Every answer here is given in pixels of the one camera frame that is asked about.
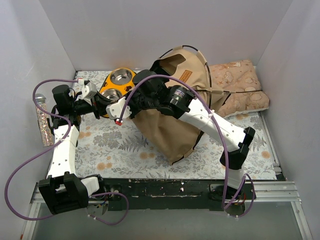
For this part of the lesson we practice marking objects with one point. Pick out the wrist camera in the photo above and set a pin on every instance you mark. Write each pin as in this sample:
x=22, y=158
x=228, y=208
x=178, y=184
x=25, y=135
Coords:
x=114, y=110
x=88, y=92

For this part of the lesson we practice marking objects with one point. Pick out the beige fabric pet tent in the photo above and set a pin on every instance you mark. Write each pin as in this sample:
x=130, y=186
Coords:
x=174, y=138

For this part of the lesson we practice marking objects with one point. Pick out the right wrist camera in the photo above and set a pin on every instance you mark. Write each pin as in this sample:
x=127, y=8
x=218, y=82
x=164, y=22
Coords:
x=114, y=110

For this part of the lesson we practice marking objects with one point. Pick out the floral table mat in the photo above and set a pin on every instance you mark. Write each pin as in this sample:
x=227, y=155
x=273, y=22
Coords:
x=114, y=151

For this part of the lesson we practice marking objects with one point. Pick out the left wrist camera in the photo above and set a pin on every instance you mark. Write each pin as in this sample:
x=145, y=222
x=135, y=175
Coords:
x=88, y=92

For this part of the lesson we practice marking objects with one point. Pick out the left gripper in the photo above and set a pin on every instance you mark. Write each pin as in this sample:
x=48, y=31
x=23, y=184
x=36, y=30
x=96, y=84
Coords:
x=97, y=105

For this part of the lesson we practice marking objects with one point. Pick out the yellow double pet bowl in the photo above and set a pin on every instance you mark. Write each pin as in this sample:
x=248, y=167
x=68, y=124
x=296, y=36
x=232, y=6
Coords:
x=118, y=83

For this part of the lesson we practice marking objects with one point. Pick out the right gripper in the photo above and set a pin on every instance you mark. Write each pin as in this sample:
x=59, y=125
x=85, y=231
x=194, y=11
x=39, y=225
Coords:
x=135, y=103

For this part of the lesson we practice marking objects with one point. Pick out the glitter toy microphone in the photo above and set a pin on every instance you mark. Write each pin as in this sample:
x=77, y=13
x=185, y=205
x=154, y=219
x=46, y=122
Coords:
x=42, y=119

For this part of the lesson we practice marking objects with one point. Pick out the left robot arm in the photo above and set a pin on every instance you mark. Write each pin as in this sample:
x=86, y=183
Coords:
x=62, y=190

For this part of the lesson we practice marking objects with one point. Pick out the beige patterned pillow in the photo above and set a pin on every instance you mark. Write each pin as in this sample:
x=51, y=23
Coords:
x=239, y=76

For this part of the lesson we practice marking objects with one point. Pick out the black microphone stand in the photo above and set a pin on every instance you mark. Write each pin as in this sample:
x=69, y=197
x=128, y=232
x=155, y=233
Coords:
x=53, y=123

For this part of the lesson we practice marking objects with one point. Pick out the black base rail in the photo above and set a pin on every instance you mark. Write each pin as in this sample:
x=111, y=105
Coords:
x=160, y=194

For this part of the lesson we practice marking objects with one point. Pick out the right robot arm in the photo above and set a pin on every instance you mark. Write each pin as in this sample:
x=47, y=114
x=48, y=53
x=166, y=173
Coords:
x=235, y=140

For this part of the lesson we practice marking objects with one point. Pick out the aluminium frame rail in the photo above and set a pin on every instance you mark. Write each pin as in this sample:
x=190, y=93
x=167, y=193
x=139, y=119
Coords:
x=267, y=210

